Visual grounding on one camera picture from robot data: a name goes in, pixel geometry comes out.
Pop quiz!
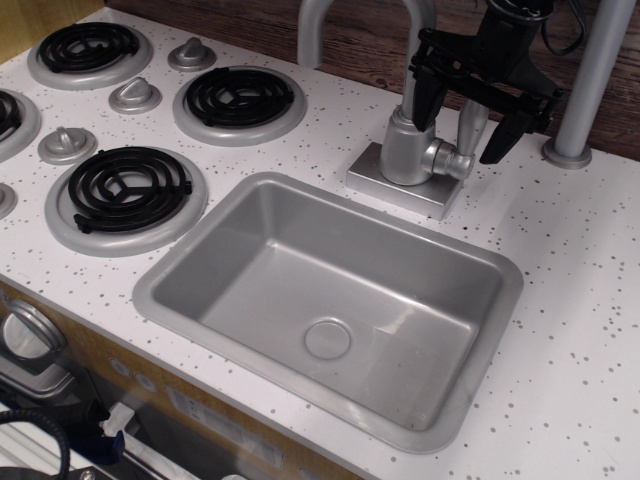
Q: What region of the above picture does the silver stove knob top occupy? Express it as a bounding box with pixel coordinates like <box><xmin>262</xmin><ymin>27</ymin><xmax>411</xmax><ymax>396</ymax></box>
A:
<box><xmin>167</xmin><ymin>37</ymin><xmax>217</xmax><ymax>72</ymax></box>

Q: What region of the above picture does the silver stove knob middle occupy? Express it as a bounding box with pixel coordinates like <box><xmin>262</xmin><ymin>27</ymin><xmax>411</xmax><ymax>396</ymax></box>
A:
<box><xmin>108</xmin><ymin>77</ymin><xmax>162</xmax><ymax>115</ymax></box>

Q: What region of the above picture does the grey plastic sink basin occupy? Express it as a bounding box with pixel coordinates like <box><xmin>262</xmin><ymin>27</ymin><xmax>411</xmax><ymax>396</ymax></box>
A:
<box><xmin>133</xmin><ymin>172</ymin><xmax>524</xmax><ymax>454</ymax></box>

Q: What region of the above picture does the black cable lower left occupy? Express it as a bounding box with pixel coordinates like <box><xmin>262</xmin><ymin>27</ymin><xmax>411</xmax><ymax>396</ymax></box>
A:
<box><xmin>0</xmin><ymin>407</ymin><xmax>111</xmax><ymax>480</ymax></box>

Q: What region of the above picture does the black coil burner left edge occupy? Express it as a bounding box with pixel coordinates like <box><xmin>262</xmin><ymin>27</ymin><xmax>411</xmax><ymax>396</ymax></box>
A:
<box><xmin>1</xmin><ymin>90</ymin><xmax>41</xmax><ymax>162</ymax></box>

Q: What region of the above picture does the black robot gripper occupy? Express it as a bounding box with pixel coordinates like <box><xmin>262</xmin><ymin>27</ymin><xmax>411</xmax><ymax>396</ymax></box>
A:
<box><xmin>409</xmin><ymin>1</ymin><xmax>567</xmax><ymax>165</ymax></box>

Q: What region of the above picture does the silver stove knob left edge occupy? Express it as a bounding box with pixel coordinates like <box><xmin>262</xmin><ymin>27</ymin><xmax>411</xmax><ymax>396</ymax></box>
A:
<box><xmin>0</xmin><ymin>183</ymin><xmax>17</xmax><ymax>219</ymax></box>

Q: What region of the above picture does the silver oven door handle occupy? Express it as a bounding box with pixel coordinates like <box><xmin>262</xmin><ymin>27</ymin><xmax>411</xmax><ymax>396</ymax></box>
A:
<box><xmin>1</xmin><ymin>357</ymin><xmax>76</xmax><ymax>403</ymax></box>

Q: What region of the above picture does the silver stove knob lower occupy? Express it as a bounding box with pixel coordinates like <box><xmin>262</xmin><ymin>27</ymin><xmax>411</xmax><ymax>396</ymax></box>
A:
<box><xmin>37</xmin><ymin>127</ymin><xmax>97</xmax><ymax>165</ymax></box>

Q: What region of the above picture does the black coil burner back right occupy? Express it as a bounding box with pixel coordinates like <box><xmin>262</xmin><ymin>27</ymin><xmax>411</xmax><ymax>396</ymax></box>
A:
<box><xmin>172</xmin><ymin>66</ymin><xmax>307</xmax><ymax>147</ymax></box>

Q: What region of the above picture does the black cable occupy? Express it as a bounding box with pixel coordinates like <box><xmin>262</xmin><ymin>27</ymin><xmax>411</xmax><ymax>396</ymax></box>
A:
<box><xmin>537</xmin><ymin>0</ymin><xmax>601</xmax><ymax>56</ymax></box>
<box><xmin>0</xmin><ymin>407</ymin><xmax>111</xmax><ymax>480</ymax></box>

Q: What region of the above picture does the black coil burner back left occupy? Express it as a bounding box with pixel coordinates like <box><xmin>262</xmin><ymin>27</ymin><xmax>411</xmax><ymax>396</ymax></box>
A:
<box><xmin>27</xmin><ymin>22</ymin><xmax>153</xmax><ymax>91</ymax></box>

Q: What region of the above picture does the silver toy faucet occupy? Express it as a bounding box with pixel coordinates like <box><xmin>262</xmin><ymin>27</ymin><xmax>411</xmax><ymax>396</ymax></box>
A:
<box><xmin>297</xmin><ymin>0</ymin><xmax>470</xmax><ymax>220</ymax></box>

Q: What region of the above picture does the grey vertical support pole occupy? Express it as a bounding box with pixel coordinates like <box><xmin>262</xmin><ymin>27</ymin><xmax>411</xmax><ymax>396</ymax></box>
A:
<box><xmin>542</xmin><ymin>0</ymin><xmax>636</xmax><ymax>170</ymax></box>

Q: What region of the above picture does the silver stove knob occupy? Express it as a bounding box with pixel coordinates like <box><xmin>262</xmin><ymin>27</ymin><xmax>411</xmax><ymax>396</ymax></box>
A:
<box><xmin>167</xmin><ymin>37</ymin><xmax>217</xmax><ymax>72</ymax></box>
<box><xmin>108</xmin><ymin>77</ymin><xmax>162</xmax><ymax>115</ymax></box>
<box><xmin>37</xmin><ymin>127</ymin><xmax>97</xmax><ymax>165</ymax></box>

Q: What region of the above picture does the black cable upper right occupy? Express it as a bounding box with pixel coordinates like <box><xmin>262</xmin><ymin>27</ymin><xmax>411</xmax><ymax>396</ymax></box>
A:
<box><xmin>537</xmin><ymin>0</ymin><xmax>601</xmax><ymax>56</ymax></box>

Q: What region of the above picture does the black coil burner front right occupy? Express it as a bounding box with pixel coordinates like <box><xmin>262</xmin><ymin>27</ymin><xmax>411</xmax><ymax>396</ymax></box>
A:
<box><xmin>45</xmin><ymin>146</ymin><xmax>208</xmax><ymax>257</ymax></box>

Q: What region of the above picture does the silver oven dial front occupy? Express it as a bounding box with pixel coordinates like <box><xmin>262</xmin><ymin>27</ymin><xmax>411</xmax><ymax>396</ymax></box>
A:
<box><xmin>1</xmin><ymin>300</ymin><xmax>66</xmax><ymax>374</ymax></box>

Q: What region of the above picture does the silver faucet lever handle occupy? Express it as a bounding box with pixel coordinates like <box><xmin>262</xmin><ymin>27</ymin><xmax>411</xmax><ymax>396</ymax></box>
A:
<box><xmin>422</xmin><ymin>99</ymin><xmax>489</xmax><ymax>181</ymax></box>

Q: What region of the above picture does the black coil burner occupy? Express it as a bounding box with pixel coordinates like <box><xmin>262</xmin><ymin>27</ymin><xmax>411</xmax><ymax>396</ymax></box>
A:
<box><xmin>172</xmin><ymin>66</ymin><xmax>307</xmax><ymax>147</ymax></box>
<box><xmin>27</xmin><ymin>22</ymin><xmax>153</xmax><ymax>91</ymax></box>
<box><xmin>45</xmin><ymin>146</ymin><xmax>208</xmax><ymax>257</ymax></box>

